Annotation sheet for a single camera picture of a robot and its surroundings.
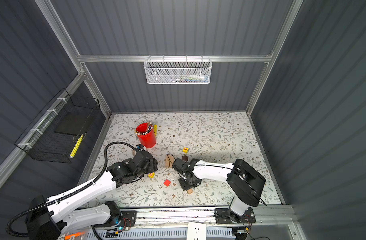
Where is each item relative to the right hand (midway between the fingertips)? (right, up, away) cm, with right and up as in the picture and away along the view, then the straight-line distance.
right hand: (187, 187), depth 84 cm
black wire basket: (-66, +31, -12) cm, 74 cm away
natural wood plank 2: (-10, +13, +10) cm, 19 cm away
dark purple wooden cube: (-1, +15, +10) cm, 18 cm away
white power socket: (+4, -13, -17) cm, 22 cm away
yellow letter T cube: (-1, +20, +13) cm, 24 cm away
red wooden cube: (-12, +2, +1) cm, 12 cm away
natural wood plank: (-12, +12, +7) cm, 19 cm away
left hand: (-18, +15, -4) cm, 24 cm away
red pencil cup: (-25, +30, +5) cm, 39 cm away
